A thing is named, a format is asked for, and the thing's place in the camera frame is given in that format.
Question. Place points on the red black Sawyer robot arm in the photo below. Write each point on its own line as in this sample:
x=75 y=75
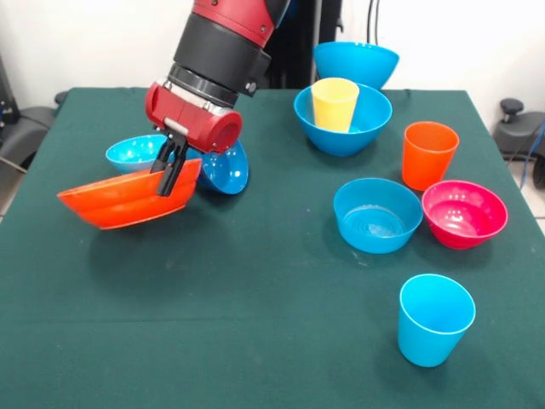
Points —
x=225 y=47

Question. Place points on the orange plastic cup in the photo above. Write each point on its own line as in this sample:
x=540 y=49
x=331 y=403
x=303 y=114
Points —
x=428 y=157

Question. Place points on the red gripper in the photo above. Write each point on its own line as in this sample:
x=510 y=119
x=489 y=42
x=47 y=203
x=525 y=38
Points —
x=187 y=119

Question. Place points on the light blue plastic cup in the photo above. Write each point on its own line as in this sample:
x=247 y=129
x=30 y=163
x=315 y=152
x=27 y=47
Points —
x=434 y=328

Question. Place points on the small cyan plastic bowl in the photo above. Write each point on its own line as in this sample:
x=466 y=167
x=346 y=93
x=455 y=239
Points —
x=132 y=155

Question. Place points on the large blue plastic bowl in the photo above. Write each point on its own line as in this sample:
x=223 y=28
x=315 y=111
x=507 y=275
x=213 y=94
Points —
x=340 y=142
x=357 y=64

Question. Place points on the pink plastic bowl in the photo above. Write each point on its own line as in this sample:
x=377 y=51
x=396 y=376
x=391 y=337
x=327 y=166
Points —
x=465 y=217

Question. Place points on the dark blue plastic bowl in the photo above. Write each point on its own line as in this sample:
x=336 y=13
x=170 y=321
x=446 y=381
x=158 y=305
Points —
x=227 y=172

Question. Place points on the dark green tablecloth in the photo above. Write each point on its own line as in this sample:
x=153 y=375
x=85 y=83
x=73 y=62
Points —
x=277 y=277

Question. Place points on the blue flat-bottomed ringed bowl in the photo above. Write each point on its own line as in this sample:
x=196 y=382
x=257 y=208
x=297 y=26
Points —
x=378 y=226

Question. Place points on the yellow plastic cup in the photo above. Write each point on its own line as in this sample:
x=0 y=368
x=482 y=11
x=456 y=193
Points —
x=334 y=111

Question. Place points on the black equipment base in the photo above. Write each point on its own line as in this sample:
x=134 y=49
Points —
x=21 y=132
x=517 y=128

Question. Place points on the large orange plastic bowl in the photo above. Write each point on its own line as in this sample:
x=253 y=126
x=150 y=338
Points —
x=123 y=204

